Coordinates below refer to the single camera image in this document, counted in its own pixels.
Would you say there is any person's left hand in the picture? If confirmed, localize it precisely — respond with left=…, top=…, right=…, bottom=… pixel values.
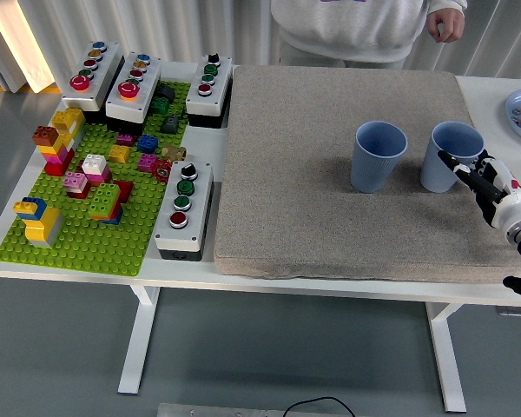
left=425, top=7, right=465, bottom=43

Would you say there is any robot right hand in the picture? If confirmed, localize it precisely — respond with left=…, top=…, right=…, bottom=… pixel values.
left=437, top=149, right=521, bottom=232

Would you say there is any blue ribbed cup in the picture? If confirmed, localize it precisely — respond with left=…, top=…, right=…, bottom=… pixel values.
left=350, top=120, right=408, bottom=195
left=419, top=120, right=485, bottom=194

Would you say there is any person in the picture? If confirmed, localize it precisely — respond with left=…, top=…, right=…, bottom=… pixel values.
left=270, top=0, right=469, bottom=70

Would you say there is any white table leg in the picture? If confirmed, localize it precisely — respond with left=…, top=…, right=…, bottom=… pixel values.
left=425, top=302, right=468, bottom=414
left=117, top=285, right=161, bottom=395

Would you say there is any four-button control box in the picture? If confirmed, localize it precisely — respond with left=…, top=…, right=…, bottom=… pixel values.
left=185, top=52, right=234, bottom=129
left=153, top=160, right=214, bottom=262

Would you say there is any dark grey round part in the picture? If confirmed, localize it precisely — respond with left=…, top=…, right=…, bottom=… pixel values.
left=155, top=83, right=177, bottom=104

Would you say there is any white curtain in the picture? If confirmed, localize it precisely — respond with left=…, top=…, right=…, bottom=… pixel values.
left=0, top=0, right=521, bottom=95

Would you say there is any dark green brick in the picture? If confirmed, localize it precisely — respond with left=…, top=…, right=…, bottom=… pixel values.
left=149, top=96, right=172, bottom=116

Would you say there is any five-button control box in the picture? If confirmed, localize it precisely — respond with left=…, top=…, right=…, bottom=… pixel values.
left=60, top=41, right=126, bottom=126
left=105, top=51, right=162, bottom=134

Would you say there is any green orange blue brick stack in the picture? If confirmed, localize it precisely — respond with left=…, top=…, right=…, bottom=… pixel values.
left=88, top=182, right=124, bottom=226

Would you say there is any yellow white brick stack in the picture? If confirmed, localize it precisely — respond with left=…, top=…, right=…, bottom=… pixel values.
left=50, top=107, right=87, bottom=151

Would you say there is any pink white red brick stack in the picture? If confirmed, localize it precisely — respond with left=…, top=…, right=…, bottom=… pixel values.
left=62, top=171, right=92, bottom=200

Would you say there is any brown yellow pink red brick tower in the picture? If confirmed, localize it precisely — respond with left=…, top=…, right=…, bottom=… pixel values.
left=31, top=125, right=76, bottom=177

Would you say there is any green studded baseplate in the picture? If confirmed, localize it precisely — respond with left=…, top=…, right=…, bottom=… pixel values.
left=0, top=80, right=192, bottom=278

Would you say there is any blue yellow grey brick stack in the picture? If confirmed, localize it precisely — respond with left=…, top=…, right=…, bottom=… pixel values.
left=12, top=196, right=66, bottom=249

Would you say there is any black cable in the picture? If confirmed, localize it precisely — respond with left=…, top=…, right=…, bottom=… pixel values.
left=283, top=395, right=356, bottom=417

